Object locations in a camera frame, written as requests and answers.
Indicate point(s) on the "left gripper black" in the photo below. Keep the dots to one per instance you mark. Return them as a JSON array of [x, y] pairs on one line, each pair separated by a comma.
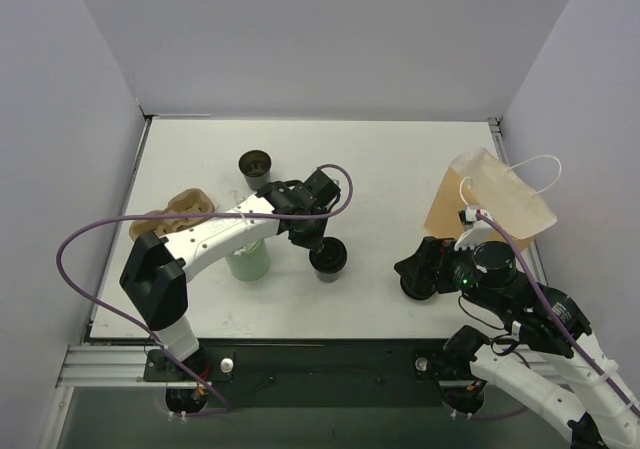
[[310, 239]]

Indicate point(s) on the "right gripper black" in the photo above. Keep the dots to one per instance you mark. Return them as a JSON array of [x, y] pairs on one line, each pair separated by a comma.
[[432, 267]]

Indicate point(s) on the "black cup lid stack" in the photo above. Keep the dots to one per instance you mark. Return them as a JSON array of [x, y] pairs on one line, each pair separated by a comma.
[[419, 289]]

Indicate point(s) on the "black takeout coffee cup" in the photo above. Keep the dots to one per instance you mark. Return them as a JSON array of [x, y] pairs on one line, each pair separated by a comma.
[[255, 166]]

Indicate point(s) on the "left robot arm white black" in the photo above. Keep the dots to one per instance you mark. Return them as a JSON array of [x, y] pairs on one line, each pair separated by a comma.
[[158, 269]]

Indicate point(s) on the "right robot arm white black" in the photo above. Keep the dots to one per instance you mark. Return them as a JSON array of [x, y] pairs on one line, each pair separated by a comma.
[[547, 358]]

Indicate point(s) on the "brown paper takeout bag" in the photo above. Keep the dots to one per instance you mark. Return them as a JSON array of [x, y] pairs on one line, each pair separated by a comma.
[[479, 178]]

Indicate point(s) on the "green straw holder cup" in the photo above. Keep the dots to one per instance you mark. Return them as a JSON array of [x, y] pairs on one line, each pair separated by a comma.
[[249, 263]]

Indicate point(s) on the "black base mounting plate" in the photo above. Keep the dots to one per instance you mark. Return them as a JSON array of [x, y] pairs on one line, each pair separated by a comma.
[[360, 373]]

